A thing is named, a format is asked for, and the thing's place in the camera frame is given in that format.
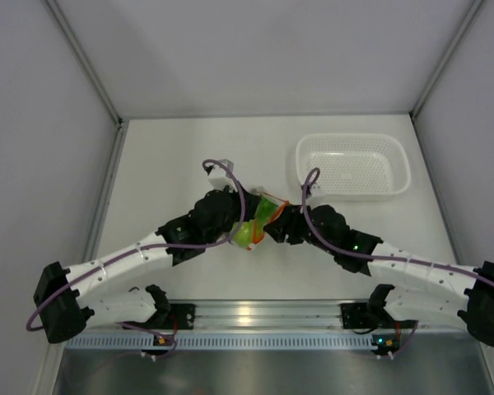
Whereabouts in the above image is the green fake apple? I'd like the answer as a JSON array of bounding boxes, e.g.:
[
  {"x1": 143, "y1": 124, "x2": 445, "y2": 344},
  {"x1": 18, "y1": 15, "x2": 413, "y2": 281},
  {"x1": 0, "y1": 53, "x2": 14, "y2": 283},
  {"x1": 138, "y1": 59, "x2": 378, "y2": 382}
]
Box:
[{"x1": 231, "y1": 220, "x2": 256, "y2": 250}]

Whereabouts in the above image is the white perforated plastic basket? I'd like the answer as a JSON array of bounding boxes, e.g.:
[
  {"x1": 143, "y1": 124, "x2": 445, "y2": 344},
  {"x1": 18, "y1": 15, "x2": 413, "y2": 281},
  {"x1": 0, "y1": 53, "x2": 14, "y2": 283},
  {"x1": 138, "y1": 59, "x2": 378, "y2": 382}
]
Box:
[{"x1": 295, "y1": 132, "x2": 412, "y2": 202}]

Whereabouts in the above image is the clear zip bag orange seal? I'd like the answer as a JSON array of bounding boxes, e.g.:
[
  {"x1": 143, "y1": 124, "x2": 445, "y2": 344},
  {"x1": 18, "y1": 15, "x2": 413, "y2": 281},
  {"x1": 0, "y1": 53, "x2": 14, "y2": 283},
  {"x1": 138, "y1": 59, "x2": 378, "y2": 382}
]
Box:
[{"x1": 230, "y1": 187, "x2": 290, "y2": 250}]

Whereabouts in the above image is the aluminium mounting rail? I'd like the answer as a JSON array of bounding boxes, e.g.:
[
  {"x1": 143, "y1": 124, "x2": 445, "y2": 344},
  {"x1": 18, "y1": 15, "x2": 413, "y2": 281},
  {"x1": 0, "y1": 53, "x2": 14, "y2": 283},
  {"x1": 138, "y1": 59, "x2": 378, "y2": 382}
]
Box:
[{"x1": 90, "y1": 299, "x2": 396, "y2": 332}]

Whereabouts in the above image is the green fake lettuce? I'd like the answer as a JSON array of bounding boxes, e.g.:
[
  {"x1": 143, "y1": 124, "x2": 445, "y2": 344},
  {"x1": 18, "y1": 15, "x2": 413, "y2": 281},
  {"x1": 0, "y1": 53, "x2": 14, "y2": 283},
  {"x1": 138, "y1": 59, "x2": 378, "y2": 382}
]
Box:
[{"x1": 254, "y1": 196, "x2": 280, "y2": 226}]

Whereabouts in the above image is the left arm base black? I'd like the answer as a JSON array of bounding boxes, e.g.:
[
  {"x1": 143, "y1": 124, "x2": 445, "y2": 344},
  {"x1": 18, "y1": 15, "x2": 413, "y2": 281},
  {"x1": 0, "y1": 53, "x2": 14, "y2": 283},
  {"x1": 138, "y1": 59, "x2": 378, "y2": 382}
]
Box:
[{"x1": 157, "y1": 303, "x2": 196, "y2": 330}]

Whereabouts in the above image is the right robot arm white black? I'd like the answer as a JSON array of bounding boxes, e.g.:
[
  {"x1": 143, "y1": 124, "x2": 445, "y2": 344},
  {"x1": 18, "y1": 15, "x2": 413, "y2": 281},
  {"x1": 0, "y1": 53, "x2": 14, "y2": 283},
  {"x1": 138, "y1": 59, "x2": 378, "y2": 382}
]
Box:
[{"x1": 264, "y1": 205, "x2": 494, "y2": 347}]

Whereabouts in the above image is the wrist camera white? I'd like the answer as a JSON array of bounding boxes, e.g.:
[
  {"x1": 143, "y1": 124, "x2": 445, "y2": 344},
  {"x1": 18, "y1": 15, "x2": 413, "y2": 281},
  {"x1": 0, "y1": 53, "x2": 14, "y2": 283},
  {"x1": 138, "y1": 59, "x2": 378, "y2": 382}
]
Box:
[
  {"x1": 305, "y1": 184, "x2": 325, "y2": 206},
  {"x1": 203, "y1": 159, "x2": 236, "y2": 191}
]

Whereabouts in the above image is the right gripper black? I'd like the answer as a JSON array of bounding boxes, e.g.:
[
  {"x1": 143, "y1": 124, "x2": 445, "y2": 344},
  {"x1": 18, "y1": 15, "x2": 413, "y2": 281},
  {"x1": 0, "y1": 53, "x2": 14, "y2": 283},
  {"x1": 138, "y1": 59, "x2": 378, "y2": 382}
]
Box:
[{"x1": 264, "y1": 203, "x2": 338, "y2": 256}]

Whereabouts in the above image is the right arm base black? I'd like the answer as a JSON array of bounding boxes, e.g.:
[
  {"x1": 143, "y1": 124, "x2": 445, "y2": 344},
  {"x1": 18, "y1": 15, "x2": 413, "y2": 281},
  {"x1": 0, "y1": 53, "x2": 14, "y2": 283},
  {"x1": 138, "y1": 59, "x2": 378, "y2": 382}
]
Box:
[{"x1": 340, "y1": 302, "x2": 375, "y2": 329}]

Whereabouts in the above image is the left aluminium frame post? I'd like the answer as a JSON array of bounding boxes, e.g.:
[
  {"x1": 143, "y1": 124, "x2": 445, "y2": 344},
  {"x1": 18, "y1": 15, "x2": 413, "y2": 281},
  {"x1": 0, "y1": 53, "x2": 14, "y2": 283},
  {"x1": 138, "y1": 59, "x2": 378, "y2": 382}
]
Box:
[{"x1": 44, "y1": 0, "x2": 124, "y2": 124}]

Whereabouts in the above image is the right aluminium frame post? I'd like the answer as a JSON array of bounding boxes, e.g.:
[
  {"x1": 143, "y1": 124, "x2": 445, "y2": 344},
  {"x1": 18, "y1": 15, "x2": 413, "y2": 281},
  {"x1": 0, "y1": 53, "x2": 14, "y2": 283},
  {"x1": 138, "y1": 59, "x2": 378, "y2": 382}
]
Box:
[{"x1": 409, "y1": 0, "x2": 487, "y2": 123}]

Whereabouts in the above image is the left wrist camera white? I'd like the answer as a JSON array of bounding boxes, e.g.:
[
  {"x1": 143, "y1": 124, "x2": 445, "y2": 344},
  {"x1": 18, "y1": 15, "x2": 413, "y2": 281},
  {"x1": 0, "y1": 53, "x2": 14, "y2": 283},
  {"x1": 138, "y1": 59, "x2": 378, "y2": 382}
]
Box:
[{"x1": 203, "y1": 159, "x2": 236, "y2": 191}]

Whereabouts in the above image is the slotted grey cable duct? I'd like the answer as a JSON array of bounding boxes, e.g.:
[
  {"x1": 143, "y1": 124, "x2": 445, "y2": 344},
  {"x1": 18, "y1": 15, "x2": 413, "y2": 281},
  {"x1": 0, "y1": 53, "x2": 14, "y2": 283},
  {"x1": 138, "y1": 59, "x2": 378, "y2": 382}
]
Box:
[{"x1": 65, "y1": 332, "x2": 400, "y2": 351}]

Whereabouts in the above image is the aluminium frame post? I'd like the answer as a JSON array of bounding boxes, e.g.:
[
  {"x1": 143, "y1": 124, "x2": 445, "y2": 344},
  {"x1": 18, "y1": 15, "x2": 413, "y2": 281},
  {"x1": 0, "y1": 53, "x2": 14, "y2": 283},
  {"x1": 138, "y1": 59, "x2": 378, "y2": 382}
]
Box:
[
  {"x1": 409, "y1": 0, "x2": 487, "y2": 123},
  {"x1": 44, "y1": 0, "x2": 124, "y2": 124}
]

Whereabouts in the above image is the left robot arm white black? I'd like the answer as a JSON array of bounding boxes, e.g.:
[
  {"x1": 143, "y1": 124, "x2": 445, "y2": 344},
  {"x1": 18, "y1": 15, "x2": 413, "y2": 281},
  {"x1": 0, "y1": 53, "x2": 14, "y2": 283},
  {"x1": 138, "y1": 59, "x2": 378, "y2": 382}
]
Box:
[{"x1": 34, "y1": 188, "x2": 261, "y2": 344}]

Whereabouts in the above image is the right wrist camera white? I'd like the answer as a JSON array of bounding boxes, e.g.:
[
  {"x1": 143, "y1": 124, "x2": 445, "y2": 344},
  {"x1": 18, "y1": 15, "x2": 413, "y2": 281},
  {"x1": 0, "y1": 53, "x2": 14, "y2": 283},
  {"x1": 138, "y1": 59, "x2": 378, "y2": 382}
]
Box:
[{"x1": 305, "y1": 184, "x2": 325, "y2": 206}]

